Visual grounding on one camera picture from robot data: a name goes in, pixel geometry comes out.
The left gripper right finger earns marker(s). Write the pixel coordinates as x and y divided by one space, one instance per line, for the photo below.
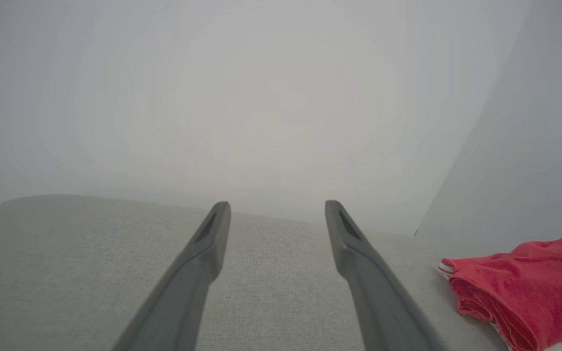
378 302

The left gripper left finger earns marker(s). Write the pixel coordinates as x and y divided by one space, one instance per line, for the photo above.
183 292

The red basketball jersey white sleeves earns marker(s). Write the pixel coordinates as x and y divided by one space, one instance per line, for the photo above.
530 292

